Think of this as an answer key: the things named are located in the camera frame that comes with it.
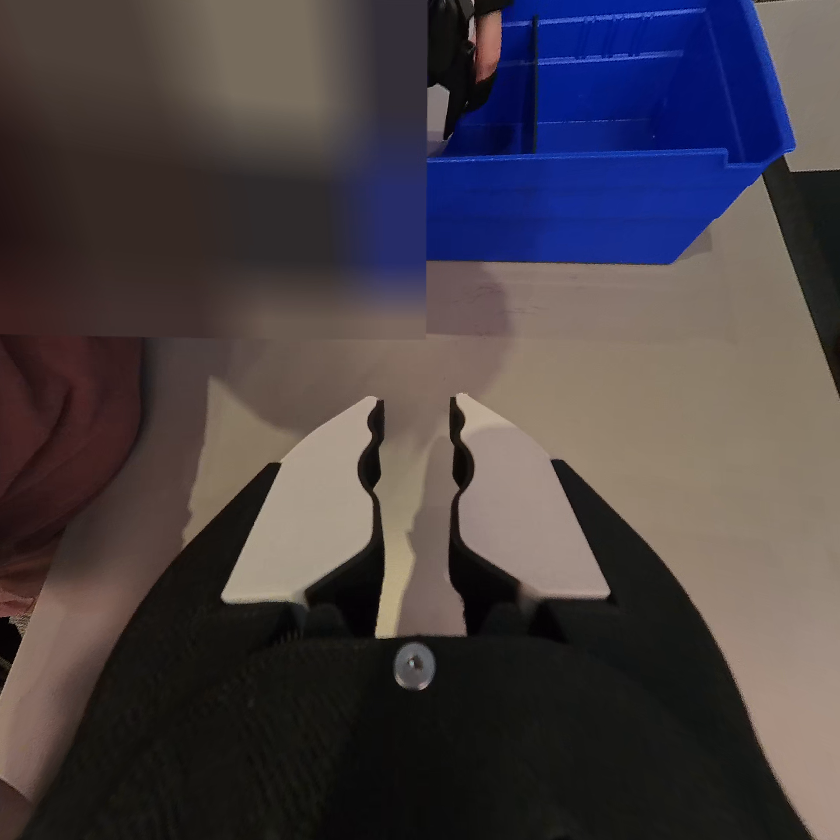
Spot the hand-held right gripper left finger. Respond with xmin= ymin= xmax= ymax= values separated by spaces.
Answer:
xmin=221 ymin=395 xmax=387 ymax=637

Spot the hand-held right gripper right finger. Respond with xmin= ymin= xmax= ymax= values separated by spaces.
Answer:
xmin=448 ymin=394 xmax=611 ymax=636

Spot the person's left hand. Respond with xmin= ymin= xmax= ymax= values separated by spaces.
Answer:
xmin=474 ymin=10 xmax=505 ymax=83

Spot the blue divided plastic bin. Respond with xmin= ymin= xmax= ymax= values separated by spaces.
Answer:
xmin=427 ymin=0 xmax=796 ymax=265

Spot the person's maroon shirt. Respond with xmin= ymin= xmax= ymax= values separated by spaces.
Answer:
xmin=0 ymin=336 xmax=145 ymax=618

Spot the black bin divider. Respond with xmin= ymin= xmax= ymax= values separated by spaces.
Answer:
xmin=530 ymin=16 xmax=542 ymax=153

